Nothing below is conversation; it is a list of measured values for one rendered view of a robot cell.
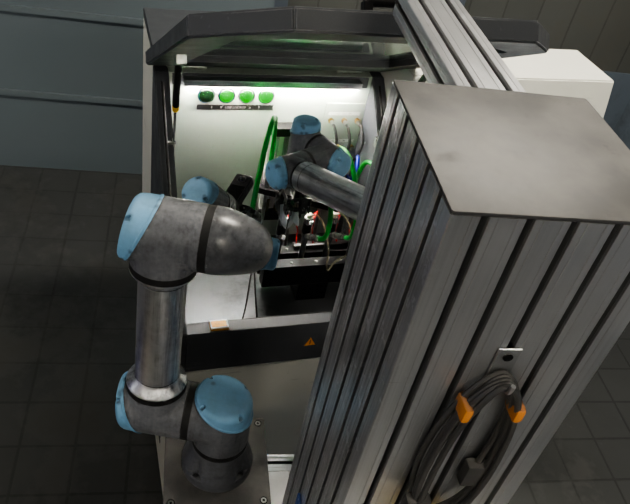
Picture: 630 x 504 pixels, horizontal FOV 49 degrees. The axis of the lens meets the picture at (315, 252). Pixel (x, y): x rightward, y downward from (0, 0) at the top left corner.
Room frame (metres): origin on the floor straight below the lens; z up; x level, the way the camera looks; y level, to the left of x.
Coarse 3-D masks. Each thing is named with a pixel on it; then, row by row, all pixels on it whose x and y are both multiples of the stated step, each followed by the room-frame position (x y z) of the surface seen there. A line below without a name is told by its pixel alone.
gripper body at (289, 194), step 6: (282, 192) 1.54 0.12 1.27; (288, 192) 1.53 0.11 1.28; (294, 192) 1.51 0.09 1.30; (282, 198) 1.55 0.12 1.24; (288, 198) 1.50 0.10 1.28; (294, 198) 1.51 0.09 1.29; (300, 198) 1.51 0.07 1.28; (306, 198) 1.52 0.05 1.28; (288, 204) 1.52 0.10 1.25; (294, 204) 1.52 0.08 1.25; (300, 204) 1.52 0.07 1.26; (306, 204) 1.52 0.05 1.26; (288, 210) 1.51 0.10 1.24; (294, 210) 1.51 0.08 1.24; (300, 210) 1.52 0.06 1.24; (306, 210) 1.54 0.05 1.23
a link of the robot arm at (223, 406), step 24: (192, 384) 0.86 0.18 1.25; (216, 384) 0.86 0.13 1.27; (240, 384) 0.87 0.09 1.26; (192, 408) 0.80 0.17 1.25; (216, 408) 0.80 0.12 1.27; (240, 408) 0.82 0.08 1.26; (192, 432) 0.77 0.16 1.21; (216, 432) 0.78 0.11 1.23; (240, 432) 0.79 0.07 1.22; (216, 456) 0.78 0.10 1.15
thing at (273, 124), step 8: (272, 120) 1.63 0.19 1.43; (272, 128) 1.60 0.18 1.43; (272, 136) 1.77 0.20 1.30; (264, 144) 1.53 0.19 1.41; (272, 144) 1.77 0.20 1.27; (264, 152) 1.51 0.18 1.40; (272, 152) 1.78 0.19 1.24; (264, 160) 1.49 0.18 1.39; (256, 176) 1.46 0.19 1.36; (256, 184) 1.44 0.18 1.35; (256, 192) 1.43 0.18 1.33; (256, 200) 1.43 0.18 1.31
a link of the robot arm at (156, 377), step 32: (128, 224) 0.82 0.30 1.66; (160, 224) 0.83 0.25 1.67; (192, 224) 0.84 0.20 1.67; (128, 256) 0.80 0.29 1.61; (160, 256) 0.81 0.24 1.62; (192, 256) 0.81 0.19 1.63; (160, 288) 0.80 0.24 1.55; (160, 320) 0.81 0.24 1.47; (160, 352) 0.80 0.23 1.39; (128, 384) 0.80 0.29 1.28; (160, 384) 0.80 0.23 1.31; (128, 416) 0.77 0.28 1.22; (160, 416) 0.78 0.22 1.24
